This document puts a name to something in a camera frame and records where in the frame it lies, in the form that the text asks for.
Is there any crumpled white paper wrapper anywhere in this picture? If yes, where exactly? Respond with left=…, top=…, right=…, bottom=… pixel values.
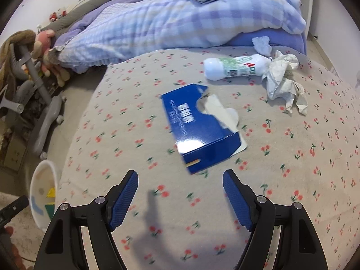
left=262, top=50, right=308, bottom=116

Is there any brown plush blanket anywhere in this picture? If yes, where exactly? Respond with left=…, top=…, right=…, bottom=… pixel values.
left=1, top=29, right=36, bottom=98

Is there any white green-label bottle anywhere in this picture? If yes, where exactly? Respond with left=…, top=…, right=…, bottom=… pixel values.
left=203, top=54, right=272, bottom=81

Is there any grey long pillow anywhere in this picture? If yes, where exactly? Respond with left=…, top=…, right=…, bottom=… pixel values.
left=38, top=0, right=112, bottom=36

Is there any blue cardboard box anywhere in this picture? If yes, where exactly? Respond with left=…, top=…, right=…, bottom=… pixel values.
left=161, top=83, right=247, bottom=174

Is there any crumpled white tissue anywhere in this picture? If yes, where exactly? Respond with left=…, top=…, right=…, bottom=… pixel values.
left=252, top=36, right=272, bottom=57

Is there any small red white plush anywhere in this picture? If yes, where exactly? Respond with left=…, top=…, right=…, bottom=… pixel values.
left=49, top=7, right=67, bottom=23

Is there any white trash bin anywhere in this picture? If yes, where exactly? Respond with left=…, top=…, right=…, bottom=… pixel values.
left=29, top=160, right=61, bottom=232

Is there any pink plush monkey toy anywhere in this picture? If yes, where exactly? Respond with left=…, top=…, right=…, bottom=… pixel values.
left=32, top=29, right=70, bottom=87

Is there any cherry print bed sheet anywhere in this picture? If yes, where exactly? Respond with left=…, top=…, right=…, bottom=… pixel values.
left=53, top=46, right=360, bottom=270

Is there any purple blanket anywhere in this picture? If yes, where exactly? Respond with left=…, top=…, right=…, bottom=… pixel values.
left=56, top=0, right=306, bottom=54

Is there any blue plaid quilt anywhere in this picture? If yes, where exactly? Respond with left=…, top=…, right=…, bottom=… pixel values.
left=49, top=0, right=306, bottom=73

